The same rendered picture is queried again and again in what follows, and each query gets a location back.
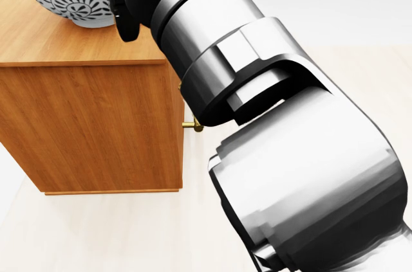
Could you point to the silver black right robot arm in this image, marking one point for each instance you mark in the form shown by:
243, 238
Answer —
289, 162

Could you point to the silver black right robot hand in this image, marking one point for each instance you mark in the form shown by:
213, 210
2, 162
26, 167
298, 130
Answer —
128, 2

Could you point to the wooden cabinet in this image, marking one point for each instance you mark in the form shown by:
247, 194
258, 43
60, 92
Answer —
83, 117

